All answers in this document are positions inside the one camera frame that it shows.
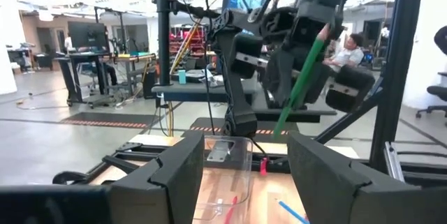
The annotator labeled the grey side table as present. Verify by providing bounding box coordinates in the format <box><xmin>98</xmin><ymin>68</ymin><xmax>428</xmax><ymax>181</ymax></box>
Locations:
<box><xmin>151</xmin><ymin>76</ymin><xmax>259</xmax><ymax>103</ymax></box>

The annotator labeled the green pencil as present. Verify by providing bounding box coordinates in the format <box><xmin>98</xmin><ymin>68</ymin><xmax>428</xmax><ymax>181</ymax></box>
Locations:
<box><xmin>272</xmin><ymin>23</ymin><xmax>332</xmax><ymax>139</ymax></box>

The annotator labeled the silver metal bracket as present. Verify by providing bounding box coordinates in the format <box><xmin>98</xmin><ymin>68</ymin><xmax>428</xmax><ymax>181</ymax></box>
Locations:
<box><xmin>206</xmin><ymin>139</ymin><xmax>235</xmax><ymax>163</ymax></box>

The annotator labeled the red storage rack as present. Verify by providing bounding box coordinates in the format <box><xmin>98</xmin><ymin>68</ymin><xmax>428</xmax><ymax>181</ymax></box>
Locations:
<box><xmin>168</xmin><ymin>24</ymin><xmax>207</xmax><ymax>57</ymax></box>

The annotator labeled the black pole stand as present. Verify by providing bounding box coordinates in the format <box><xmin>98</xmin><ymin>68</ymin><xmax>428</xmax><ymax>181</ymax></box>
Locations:
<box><xmin>152</xmin><ymin>0</ymin><xmax>224</xmax><ymax>87</ymax></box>

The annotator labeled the person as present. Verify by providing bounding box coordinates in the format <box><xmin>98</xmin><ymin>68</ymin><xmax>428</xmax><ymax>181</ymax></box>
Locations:
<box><xmin>323</xmin><ymin>33</ymin><xmax>367</xmax><ymax>75</ymax></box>

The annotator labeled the black standing desk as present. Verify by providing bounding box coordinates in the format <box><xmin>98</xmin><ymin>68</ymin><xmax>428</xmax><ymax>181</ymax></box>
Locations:
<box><xmin>54</xmin><ymin>51</ymin><xmax>113</xmax><ymax>109</ymax></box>

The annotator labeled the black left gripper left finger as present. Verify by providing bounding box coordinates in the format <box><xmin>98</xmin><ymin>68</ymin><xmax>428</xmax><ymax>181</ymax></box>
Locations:
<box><xmin>108</xmin><ymin>130</ymin><xmax>205</xmax><ymax>224</ymax></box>

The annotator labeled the black diagonal frame brace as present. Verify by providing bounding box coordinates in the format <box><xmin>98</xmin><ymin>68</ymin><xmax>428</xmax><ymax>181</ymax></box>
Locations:
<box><xmin>316</xmin><ymin>89</ymin><xmax>383</xmax><ymax>145</ymax></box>

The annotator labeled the silver aluminium rail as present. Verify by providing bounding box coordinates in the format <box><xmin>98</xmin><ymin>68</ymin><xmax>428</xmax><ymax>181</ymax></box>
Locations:
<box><xmin>383</xmin><ymin>141</ymin><xmax>406</xmax><ymax>183</ymax></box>

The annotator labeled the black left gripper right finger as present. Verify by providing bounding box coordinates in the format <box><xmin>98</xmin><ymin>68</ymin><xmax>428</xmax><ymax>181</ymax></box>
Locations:
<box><xmin>287</xmin><ymin>131</ymin><xmax>423</xmax><ymax>224</ymax></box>

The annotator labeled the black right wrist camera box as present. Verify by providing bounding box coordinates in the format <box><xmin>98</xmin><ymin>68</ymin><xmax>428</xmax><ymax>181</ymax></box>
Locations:
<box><xmin>295</xmin><ymin>0</ymin><xmax>347</xmax><ymax>40</ymax></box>

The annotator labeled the black striped floor mat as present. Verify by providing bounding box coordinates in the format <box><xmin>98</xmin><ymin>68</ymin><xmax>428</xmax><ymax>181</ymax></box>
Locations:
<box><xmin>189</xmin><ymin>117</ymin><xmax>300</xmax><ymax>138</ymax></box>

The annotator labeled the wood top desk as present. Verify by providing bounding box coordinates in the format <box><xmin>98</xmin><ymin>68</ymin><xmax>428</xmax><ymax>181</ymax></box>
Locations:
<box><xmin>111</xmin><ymin>52</ymin><xmax>157</xmax><ymax>96</ymax></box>

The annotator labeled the clear plastic bin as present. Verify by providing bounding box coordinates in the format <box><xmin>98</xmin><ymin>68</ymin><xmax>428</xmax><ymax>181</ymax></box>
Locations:
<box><xmin>192</xmin><ymin>135</ymin><xmax>254</xmax><ymax>222</ymax></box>

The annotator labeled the black rig frame post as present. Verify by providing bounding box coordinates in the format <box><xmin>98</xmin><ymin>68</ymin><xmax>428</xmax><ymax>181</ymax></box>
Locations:
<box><xmin>369</xmin><ymin>0</ymin><xmax>427</xmax><ymax>171</ymax></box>

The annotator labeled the black desk monitor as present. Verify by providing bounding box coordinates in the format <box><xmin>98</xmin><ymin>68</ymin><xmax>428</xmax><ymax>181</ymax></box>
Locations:
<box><xmin>66</xmin><ymin>21</ymin><xmax>108</xmax><ymax>52</ymax></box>

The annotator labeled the yellow cable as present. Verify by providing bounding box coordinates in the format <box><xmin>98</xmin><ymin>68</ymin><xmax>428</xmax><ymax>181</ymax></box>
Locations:
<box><xmin>166</xmin><ymin>100</ymin><xmax>175</xmax><ymax>137</ymax></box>

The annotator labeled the black table clamp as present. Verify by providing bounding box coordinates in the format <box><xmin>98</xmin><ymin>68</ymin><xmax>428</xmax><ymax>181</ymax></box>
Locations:
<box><xmin>52</xmin><ymin>142</ymin><xmax>144</xmax><ymax>186</ymax></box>

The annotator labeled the small red tag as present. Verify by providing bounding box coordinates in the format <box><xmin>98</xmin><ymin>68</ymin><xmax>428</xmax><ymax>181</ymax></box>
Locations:
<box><xmin>259</xmin><ymin>156</ymin><xmax>270</xmax><ymax>177</ymax></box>

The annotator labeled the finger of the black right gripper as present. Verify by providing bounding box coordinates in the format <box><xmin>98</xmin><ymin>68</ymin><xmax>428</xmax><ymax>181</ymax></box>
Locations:
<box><xmin>293</xmin><ymin>51</ymin><xmax>329</xmax><ymax>110</ymax></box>
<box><xmin>263</xmin><ymin>50</ymin><xmax>296</xmax><ymax>110</ymax></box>

